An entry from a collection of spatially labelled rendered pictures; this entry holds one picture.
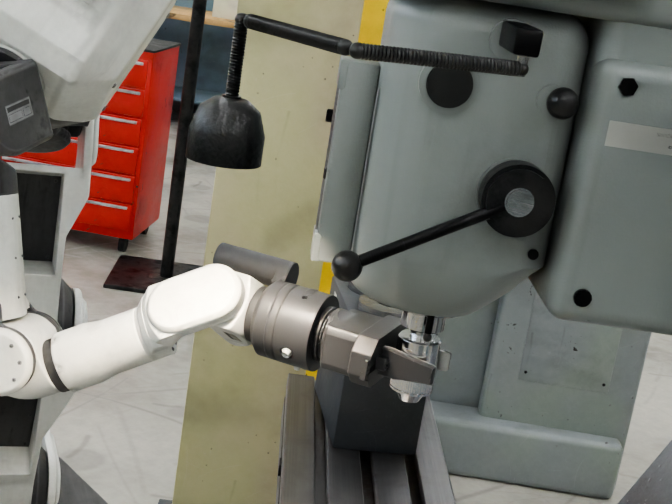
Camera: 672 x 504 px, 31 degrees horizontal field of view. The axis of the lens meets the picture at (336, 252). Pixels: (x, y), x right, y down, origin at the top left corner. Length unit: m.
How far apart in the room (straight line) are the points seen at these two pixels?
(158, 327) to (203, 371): 1.82
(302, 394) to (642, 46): 0.90
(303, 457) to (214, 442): 1.60
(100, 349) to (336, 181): 0.35
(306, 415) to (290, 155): 1.31
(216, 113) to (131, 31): 0.40
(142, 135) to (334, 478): 4.32
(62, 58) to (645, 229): 0.69
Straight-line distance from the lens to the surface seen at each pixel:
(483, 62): 1.04
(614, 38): 1.15
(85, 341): 1.40
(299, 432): 1.72
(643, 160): 1.16
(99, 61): 1.46
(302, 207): 3.02
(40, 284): 1.86
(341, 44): 1.00
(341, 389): 1.65
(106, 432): 4.02
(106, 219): 5.93
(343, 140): 1.22
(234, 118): 1.11
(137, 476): 3.75
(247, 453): 3.24
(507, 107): 1.15
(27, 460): 2.08
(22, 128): 1.42
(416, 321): 1.27
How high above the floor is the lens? 1.67
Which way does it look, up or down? 15 degrees down
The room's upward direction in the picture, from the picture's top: 9 degrees clockwise
